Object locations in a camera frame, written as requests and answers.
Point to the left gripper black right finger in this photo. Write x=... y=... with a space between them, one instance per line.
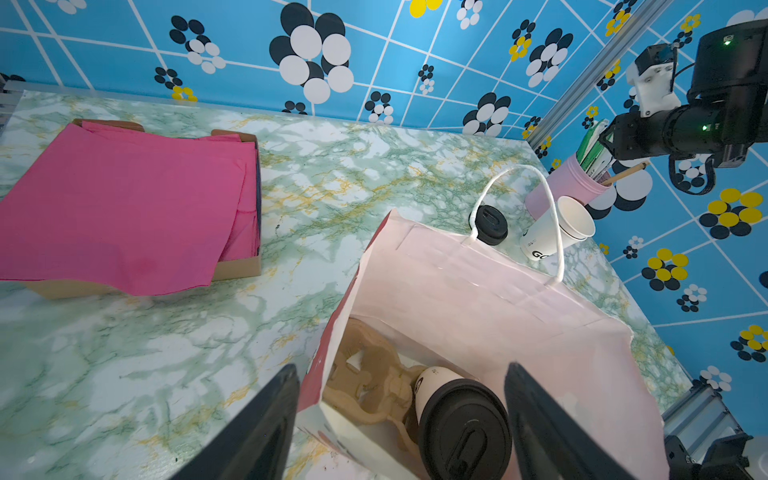
x=548 y=443

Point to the pink straw holder cup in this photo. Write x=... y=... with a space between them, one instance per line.
x=568 y=180

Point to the pink napkin stack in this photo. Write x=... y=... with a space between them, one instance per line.
x=146 y=214

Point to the single brown pulp carrier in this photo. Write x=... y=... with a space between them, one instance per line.
x=369 y=385

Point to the white paper cup stack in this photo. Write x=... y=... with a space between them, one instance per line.
x=573 y=224

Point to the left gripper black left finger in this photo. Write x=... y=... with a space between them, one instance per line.
x=255 y=444

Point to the brown cardboard napkin tray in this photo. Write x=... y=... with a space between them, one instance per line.
x=241 y=257

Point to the right aluminium corner post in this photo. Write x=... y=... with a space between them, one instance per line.
x=647 y=14

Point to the single white paper cup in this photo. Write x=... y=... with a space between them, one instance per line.
x=427 y=384

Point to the single black coffee lid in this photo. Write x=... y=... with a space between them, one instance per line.
x=465 y=435

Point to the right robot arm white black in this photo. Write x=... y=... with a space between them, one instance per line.
x=725 y=109

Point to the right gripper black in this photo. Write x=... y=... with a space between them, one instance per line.
x=631 y=136

